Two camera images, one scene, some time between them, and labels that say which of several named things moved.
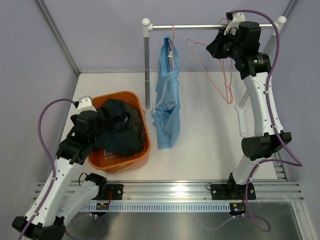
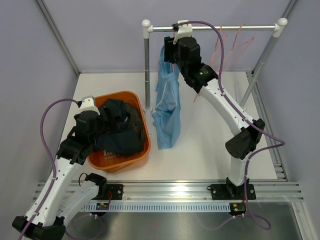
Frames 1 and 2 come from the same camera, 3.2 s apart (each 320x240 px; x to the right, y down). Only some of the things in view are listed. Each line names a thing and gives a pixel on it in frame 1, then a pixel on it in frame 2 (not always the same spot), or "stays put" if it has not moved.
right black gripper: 214,48 to 169,48
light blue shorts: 166,117 stays put
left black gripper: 73,118 stays put
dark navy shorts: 115,135 stays put
